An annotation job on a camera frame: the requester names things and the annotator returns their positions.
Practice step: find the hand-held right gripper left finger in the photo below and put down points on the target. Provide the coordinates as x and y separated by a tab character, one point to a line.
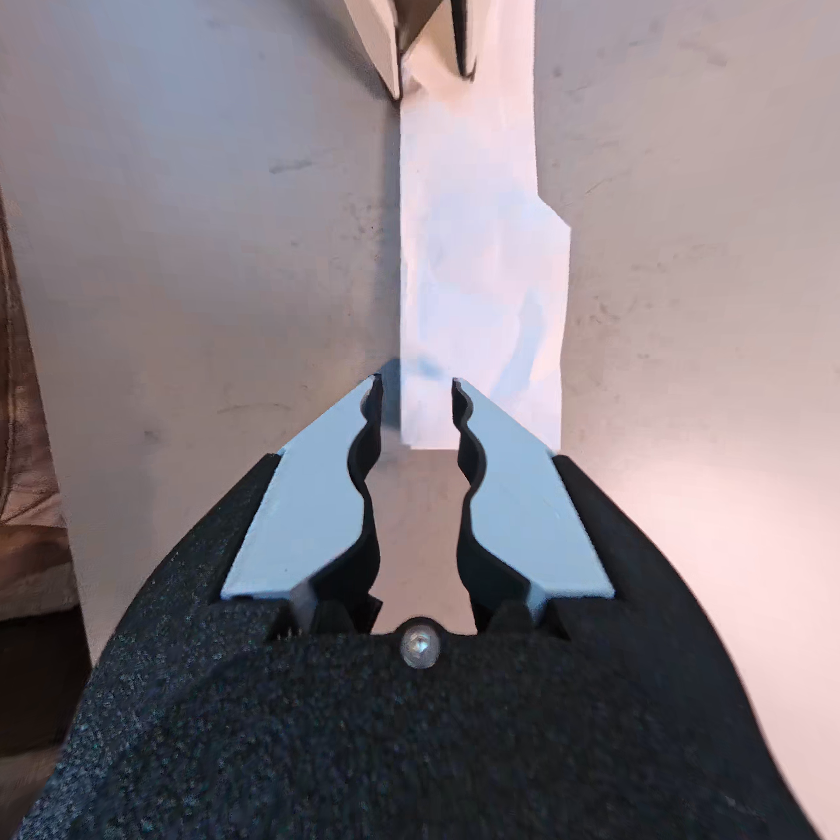
295	518

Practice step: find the white paper sheet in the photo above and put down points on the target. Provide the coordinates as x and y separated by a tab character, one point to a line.
479	262

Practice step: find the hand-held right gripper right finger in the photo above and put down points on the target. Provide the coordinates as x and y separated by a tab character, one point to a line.
538	518

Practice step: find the grey desk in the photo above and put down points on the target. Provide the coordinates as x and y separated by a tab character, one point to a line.
197	262

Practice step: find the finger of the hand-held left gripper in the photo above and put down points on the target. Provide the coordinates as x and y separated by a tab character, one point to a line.
464	33
377	33

